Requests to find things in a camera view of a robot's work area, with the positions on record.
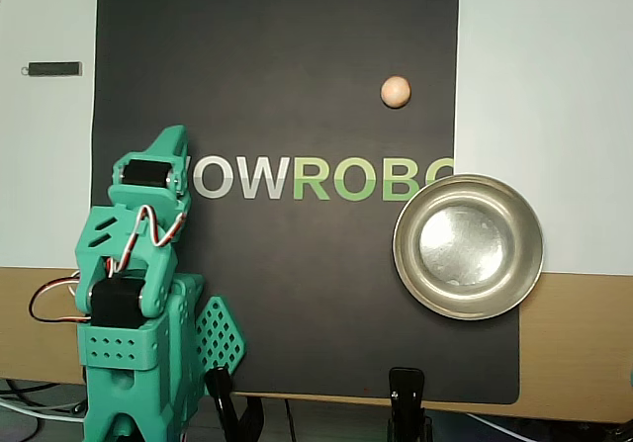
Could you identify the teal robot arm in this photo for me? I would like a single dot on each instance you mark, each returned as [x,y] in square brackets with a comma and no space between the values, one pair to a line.
[118,348]

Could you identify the black usb stick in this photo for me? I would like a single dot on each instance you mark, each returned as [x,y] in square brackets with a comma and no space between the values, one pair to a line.
[52,68]

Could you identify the metal bowl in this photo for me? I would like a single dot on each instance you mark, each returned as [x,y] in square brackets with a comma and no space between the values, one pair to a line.
[467,246]

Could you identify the black printed mat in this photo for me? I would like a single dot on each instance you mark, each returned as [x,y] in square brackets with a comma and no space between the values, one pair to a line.
[297,289]

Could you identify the black table clamp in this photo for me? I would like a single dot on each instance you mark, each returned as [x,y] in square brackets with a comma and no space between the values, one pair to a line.
[220,387]

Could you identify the white paper sheet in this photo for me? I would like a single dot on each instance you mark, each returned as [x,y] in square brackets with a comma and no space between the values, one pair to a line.
[544,115]

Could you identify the teal robot base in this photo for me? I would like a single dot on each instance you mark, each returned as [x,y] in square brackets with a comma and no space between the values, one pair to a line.
[220,333]

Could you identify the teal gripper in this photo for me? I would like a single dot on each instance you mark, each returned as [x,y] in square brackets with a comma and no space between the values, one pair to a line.
[143,174]

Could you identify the wooden ball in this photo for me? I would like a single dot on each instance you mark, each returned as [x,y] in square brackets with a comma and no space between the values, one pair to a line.
[395,91]

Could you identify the right black clamp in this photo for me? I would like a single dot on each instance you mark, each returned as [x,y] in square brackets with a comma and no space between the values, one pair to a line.
[405,387]

